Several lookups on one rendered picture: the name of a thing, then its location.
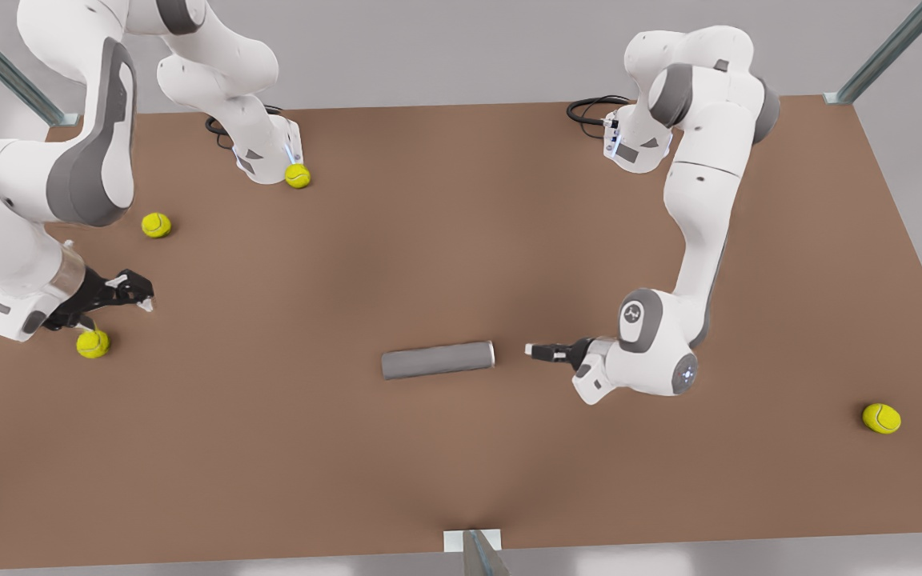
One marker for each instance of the grey tennis tube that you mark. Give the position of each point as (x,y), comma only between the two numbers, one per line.
(437,360)

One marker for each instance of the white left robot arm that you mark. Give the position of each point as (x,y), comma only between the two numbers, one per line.
(701,200)

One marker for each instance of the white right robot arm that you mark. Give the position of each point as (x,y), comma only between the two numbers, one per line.
(13,184)

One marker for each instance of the silver frame post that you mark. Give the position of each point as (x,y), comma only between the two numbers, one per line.
(885,52)
(5,68)
(477,554)

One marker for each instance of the yellow tennis ball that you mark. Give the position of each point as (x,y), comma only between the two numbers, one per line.
(93,345)
(881,418)
(298,176)
(156,225)

